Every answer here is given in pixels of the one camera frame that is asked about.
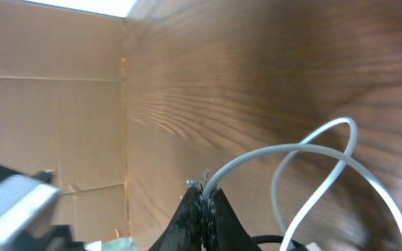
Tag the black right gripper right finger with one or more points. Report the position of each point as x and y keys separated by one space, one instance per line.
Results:
x=222 y=228

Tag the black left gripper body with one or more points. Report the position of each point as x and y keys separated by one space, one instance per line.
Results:
x=59 y=238

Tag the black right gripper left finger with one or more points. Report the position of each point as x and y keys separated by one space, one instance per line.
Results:
x=184 y=231

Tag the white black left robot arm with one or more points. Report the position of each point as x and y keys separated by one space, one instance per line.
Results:
x=27 y=206

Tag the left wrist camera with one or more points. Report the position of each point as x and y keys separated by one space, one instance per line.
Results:
x=26 y=207

